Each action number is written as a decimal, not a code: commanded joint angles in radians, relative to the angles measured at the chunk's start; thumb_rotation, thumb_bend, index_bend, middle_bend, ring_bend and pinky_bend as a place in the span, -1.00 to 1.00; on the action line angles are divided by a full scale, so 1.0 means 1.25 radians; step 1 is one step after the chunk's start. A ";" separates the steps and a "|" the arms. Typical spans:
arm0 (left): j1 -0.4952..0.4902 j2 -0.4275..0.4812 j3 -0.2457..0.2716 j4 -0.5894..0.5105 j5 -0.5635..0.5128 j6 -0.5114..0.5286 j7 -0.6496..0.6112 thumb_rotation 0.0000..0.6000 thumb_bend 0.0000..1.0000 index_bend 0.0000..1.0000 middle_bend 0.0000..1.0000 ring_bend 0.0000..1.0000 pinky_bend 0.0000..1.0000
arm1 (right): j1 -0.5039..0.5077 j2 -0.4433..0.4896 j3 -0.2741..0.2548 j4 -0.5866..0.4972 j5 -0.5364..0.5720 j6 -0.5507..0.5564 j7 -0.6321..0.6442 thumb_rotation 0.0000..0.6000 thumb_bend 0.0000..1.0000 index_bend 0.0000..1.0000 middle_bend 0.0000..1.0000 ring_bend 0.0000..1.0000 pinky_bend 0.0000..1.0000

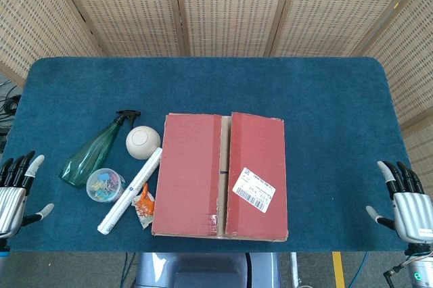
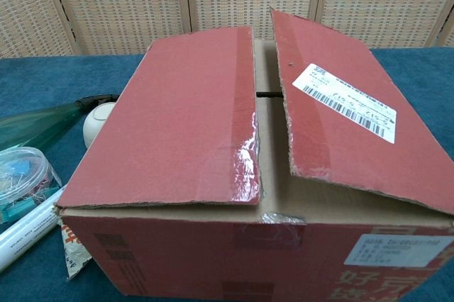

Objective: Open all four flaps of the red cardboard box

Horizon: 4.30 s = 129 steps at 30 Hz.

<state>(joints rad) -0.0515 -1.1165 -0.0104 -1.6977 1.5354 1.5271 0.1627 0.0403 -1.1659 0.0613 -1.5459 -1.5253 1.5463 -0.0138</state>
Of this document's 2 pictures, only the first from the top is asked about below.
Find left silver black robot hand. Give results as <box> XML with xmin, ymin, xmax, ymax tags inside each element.
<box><xmin>0</xmin><ymin>151</ymin><xmax>55</xmax><ymax>240</ymax></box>

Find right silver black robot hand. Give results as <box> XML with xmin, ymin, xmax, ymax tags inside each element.
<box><xmin>365</xmin><ymin>160</ymin><xmax>433</xmax><ymax>243</ymax></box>

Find red brown cardboard box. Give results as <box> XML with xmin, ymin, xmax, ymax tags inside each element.
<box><xmin>151</xmin><ymin>111</ymin><xmax>290</xmax><ymax>243</ymax></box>

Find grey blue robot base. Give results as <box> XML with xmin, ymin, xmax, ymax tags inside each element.
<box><xmin>135</xmin><ymin>252</ymin><xmax>281</xmax><ymax>288</ymax></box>

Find green plastic spray bottle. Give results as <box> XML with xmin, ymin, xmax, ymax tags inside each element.
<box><xmin>58</xmin><ymin>110</ymin><xmax>142</xmax><ymax>189</ymax></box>

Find clear tub of binder clips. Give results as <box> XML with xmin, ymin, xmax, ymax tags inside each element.
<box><xmin>86</xmin><ymin>168</ymin><xmax>127</xmax><ymax>203</ymax></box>

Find white cylindrical tube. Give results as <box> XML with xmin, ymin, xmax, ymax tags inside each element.
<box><xmin>97</xmin><ymin>147</ymin><xmax>163</xmax><ymax>236</ymax></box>

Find white table leg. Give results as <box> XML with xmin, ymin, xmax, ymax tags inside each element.
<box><xmin>290</xmin><ymin>252</ymin><xmax>300</xmax><ymax>288</ymax></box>

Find orange white snack packet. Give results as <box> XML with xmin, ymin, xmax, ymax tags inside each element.
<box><xmin>131</xmin><ymin>182</ymin><xmax>156</xmax><ymax>229</ymax></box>

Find beige round bowl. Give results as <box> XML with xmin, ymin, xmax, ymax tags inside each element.
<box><xmin>125</xmin><ymin>125</ymin><xmax>162</xmax><ymax>160</ymax></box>

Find blue carpet table cover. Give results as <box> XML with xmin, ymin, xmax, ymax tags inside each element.
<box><xmin>0</xmin><ymin>57</ymin><xmax>428</xmax><ymax>254</ymax></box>

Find woven bamboo folding screen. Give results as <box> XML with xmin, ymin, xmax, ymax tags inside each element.
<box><xmin>0</xmin><ymin>0</ymin><xmax>433</xmax><ymax>201</ymax></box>

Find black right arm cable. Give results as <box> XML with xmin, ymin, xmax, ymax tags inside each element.
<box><xmin>383</xmin><ymin>260</ymin><xmax>412</xmax><ymax>288</ymax></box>

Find black floor cables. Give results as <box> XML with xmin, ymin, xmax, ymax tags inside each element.
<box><xmin>0</xmin><ymin>78</ymin><xmax>23</xmax><ymax>124</ymax></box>

